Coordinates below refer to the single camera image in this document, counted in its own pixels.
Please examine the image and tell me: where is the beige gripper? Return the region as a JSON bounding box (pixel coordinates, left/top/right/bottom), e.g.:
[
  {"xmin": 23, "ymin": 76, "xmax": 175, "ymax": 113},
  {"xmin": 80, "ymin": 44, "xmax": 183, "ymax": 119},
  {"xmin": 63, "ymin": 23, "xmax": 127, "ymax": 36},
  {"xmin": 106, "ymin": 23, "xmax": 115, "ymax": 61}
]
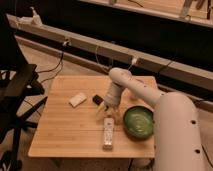
[{"xmin": 97, "ymin": 83, "xmax": 123, "ymax": 123}]

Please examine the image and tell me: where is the clear plastic bottle white label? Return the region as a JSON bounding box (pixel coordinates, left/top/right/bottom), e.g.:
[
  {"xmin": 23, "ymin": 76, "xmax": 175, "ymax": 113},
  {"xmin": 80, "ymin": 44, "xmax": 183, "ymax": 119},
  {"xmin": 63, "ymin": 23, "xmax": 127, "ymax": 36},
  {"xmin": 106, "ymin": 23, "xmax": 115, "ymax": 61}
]
[{"xmin": 103, "ymin": 117, "xmax": 114, "ymax": 149}]

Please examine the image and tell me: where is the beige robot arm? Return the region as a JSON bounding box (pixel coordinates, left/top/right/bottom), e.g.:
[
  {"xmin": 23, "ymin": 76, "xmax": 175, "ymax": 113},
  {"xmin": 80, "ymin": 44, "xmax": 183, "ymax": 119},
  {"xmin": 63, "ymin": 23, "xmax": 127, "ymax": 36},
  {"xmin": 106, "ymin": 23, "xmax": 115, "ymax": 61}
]
[{"xmin": 102, "ymin": 68, "xmax": 205, "ymax": 171}]

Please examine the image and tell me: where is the black rectangular block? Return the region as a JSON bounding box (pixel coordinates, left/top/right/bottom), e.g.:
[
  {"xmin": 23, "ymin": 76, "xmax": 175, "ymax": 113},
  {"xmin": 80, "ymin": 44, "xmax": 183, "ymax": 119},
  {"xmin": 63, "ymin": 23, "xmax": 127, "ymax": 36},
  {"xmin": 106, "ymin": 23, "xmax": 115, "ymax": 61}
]
[{"xmin": 92, "ymin": 95, "xmax": 103, "ymax": 105}]

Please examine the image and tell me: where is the green round bowl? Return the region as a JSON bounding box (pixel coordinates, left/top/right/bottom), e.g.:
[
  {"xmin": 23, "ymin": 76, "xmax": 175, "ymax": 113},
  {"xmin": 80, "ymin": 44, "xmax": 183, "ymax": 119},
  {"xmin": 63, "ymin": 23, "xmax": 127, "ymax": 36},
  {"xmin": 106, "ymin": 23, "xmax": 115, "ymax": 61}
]
[{"xmin": 123, "ymin": 106, "xmax": 154, "ymax": 140}]

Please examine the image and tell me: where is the white rectangular sponge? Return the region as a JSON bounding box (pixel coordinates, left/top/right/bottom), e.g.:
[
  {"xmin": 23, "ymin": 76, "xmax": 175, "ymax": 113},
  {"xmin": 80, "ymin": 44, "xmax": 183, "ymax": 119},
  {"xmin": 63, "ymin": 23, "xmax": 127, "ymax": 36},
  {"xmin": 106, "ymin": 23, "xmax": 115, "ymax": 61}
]
[{"xmin": 69, "ymin": 93, "xmax": 87, "ymax": 107}]

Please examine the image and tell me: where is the black office chair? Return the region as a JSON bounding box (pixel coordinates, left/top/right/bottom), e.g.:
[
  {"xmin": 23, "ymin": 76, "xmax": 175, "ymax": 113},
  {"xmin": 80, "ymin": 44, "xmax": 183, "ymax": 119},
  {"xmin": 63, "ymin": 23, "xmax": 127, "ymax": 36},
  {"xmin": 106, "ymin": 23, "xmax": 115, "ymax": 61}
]
[{"xmin": 0, "ymin": 12, "xmax": 47, "ymax": 171}]

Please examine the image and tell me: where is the wooden workbench in background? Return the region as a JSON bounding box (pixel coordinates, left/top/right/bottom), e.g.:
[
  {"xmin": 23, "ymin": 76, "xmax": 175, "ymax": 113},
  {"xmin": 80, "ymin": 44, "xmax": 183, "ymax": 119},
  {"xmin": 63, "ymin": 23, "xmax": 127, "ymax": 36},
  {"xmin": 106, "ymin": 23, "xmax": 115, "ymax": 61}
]
[{"xmin": 80, "ymin": 0, "xmax": 213, "ymax": 28}]

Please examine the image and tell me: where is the long wooden beam rail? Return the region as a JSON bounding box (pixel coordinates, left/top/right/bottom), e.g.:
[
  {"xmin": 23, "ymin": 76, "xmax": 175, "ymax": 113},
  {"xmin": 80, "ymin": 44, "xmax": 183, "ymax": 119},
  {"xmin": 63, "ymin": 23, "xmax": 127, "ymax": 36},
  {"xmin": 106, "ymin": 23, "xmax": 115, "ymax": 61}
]
[{"xmin": 7, "ymin": 15, "xmax": 213, "ymax": 91}]

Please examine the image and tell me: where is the black cable on floor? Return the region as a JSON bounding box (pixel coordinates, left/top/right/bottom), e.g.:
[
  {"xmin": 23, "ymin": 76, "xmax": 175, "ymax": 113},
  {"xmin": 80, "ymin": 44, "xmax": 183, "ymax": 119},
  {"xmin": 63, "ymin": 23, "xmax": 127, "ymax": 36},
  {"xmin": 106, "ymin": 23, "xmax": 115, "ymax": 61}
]
[{"xmin": 35, "ymin": 39, "xmax": 72, "ymax": 84}]

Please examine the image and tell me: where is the white spray bottle on rail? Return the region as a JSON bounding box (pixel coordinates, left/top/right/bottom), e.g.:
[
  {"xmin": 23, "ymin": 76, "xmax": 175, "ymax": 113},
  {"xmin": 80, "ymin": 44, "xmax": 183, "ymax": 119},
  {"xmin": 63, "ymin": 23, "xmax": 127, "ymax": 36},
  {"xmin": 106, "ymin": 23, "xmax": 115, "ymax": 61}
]
[{"xmin": 31, "ymin": 7, "xmax": 43, "ymax": 26}]

